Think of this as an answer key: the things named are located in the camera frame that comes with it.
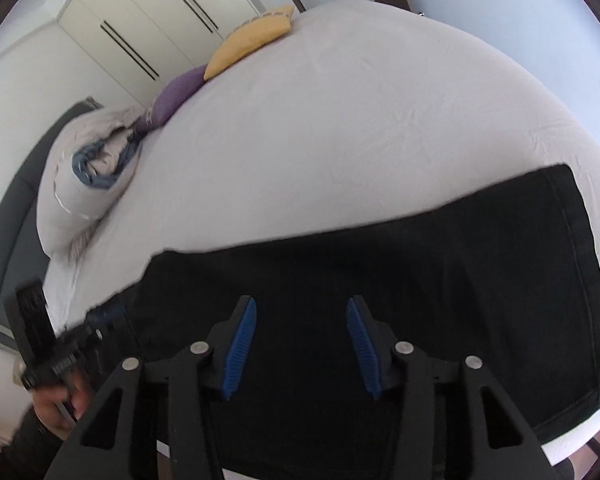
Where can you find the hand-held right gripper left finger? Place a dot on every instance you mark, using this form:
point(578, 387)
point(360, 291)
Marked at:
point(239, 347)

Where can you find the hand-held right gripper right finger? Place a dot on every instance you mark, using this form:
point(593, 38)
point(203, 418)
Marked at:
point(362, 347)

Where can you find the black pants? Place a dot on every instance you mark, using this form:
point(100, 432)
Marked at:
point(430, 310)

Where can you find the person's left forearm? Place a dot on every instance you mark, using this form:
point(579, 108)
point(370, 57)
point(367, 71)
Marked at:
point(25, 445)

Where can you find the person's left hand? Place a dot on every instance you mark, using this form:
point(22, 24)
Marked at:
point(60, 405)

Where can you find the grey headboard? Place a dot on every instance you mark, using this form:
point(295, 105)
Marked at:
point(17, 240)

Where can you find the white pillow with blue cloth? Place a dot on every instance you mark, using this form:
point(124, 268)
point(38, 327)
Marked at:
point(85, 180)

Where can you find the white bed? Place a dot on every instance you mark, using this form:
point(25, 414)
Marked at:
point(355, 135)

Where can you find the purple pillow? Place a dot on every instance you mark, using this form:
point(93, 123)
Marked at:
point(175, 97)

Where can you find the yellow pillow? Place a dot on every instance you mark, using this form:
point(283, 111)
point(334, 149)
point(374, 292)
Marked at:
point(250, 40)

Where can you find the cream wardrobe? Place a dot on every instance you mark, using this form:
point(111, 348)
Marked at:
point(150, 25)

